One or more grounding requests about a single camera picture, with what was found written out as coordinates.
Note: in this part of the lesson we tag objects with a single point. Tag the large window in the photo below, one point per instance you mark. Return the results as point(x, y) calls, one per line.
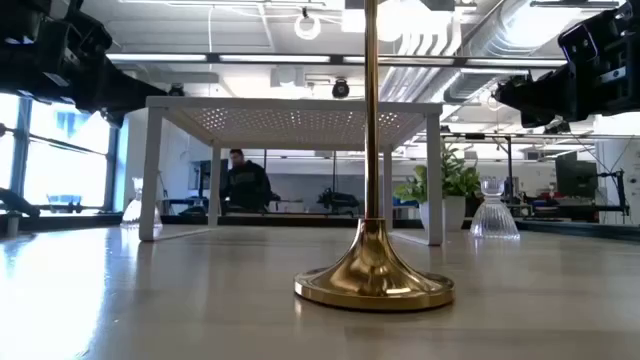
point(65, 170)

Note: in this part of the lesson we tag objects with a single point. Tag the clear glass candle holder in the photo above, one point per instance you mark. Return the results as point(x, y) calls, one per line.
point(494, 220)
point(131, 212)

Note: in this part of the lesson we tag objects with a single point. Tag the black monitor stand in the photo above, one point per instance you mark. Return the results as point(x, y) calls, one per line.
point(621, 192)

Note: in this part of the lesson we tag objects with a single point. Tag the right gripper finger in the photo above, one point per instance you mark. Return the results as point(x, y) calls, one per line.
point(545, 116)
point(540, 92)

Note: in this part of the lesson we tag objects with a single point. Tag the person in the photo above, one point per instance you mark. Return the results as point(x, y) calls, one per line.
point(247, 187)

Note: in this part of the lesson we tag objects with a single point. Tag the black aluminium table frame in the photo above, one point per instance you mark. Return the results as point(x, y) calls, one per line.
point(300, 220)

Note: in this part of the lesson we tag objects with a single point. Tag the long ceiling light strip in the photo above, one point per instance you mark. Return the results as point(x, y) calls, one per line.
point(270, 58)

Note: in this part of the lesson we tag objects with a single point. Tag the tall gold candlestick holder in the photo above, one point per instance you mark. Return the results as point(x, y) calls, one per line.
point(372, 270)

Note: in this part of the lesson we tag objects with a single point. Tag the silver ventilation duct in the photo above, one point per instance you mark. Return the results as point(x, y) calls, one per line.
point(500, 30)

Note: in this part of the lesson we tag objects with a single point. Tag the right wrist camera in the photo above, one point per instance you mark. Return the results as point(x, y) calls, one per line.
point(577, 42)

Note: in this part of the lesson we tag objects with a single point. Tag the black background robot arm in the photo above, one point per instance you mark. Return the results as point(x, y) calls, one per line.
point(337, 200)

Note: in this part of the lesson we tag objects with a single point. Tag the black computer monitor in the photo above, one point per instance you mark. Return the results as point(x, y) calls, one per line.
point(575, 180)

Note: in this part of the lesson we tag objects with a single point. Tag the black ceiling camera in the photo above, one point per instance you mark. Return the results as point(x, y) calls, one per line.
point(176, 91)
point(557, 128)
point(340, 90)

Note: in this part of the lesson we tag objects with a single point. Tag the green potted plant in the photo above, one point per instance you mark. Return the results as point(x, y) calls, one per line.
point(457, 182)

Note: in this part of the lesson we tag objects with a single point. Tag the white perforated metal shelf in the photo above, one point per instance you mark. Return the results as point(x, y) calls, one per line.
point(295, 105)

